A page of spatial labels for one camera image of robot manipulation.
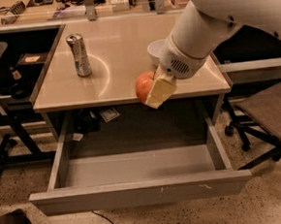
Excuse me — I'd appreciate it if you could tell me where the white bowl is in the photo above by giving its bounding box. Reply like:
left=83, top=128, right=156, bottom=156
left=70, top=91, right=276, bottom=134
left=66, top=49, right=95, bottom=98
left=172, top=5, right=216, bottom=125
left=147, top=39, right=165, bottom=66

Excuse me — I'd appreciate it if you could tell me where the office chair right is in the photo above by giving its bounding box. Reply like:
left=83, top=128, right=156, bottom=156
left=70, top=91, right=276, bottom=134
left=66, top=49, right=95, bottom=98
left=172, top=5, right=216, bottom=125
left=224, top=81, right=281, bottom=171

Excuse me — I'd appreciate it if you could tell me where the cabinet frame with countertop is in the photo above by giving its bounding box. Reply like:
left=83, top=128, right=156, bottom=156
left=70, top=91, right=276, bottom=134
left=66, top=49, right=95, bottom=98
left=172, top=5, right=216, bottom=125
left=23, top=8, right=236, bottom=143

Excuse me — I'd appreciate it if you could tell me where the open grey drawer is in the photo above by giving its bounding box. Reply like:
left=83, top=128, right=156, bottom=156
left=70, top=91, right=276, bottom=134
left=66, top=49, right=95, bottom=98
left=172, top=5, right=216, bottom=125
left=30, top=109, right=251, bottom=215

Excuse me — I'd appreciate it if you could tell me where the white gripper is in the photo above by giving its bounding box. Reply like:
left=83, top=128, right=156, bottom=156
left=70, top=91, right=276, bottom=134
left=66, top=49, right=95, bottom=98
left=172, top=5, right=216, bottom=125
left=144, top=36, right=206, bottom=109

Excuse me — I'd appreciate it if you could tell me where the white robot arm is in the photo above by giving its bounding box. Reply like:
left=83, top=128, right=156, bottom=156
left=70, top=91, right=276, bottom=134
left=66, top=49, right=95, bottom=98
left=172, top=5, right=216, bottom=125
left=135, top=0, right=281, bottom=108

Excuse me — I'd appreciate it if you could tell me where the black floor cable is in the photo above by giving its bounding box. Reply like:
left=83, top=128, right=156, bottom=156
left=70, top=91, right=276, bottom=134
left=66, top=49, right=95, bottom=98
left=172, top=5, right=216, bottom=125
left=91, top=208, right=127, bottom=224

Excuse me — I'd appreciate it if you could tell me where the red apple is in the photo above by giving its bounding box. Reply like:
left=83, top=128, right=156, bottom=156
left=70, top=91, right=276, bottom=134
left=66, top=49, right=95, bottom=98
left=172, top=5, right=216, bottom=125
left=135, top=71, right=155, bottom=103

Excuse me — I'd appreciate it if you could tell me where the silver drink can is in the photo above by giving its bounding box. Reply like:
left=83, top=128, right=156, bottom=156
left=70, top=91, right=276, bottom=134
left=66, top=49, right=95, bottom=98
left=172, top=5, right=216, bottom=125
left=66, top=33, right=92, bottom=78

